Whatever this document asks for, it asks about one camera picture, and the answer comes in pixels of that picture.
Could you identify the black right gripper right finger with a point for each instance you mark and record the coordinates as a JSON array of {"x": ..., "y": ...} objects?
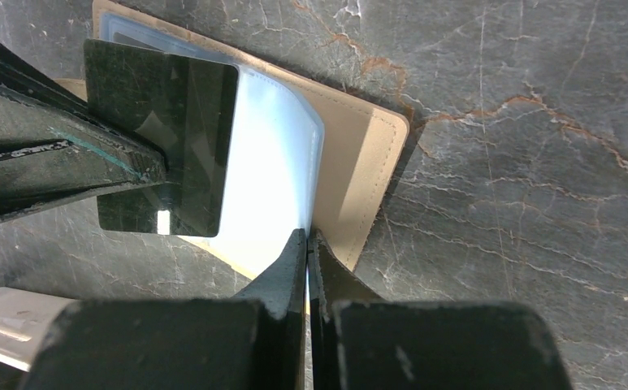
[{"x": 362, "y": 341}]

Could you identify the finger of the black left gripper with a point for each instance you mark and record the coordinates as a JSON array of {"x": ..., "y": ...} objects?
[{"x": 54, "y": 152}]

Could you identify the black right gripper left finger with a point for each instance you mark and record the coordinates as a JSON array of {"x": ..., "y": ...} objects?
[{"x": 252, "y": 340}]

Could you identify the beige leather card holder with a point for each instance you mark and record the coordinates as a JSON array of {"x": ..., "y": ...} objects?
[{"x": 363, "y": 141}]

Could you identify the white plastic tray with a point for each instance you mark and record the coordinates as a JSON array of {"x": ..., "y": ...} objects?
[{"x": 24, "y": 321}]

